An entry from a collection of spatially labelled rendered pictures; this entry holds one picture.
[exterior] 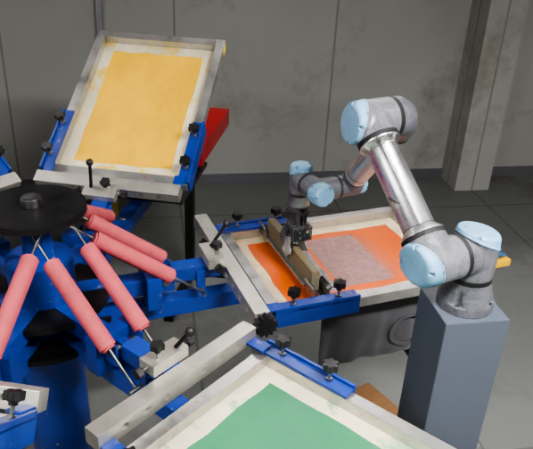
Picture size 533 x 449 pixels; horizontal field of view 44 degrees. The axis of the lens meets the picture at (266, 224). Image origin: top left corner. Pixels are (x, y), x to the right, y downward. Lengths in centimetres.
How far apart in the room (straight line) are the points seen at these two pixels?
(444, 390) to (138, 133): 160
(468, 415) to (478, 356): 21
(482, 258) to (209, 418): 81
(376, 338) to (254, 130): 306
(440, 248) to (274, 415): 61
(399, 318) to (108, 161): 129
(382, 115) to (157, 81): 141
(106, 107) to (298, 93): 254
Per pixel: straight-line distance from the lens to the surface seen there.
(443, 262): 165
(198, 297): 228
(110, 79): 302
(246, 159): 532
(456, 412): 200
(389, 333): 246
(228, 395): 184
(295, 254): 228
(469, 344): 185
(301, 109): 526
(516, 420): 343
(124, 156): 273
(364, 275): 239
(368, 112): 176
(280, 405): 182
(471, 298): 180
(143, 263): 209
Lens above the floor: 219
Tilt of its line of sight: 28 degrees down
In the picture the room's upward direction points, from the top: 3 degrees clockwise
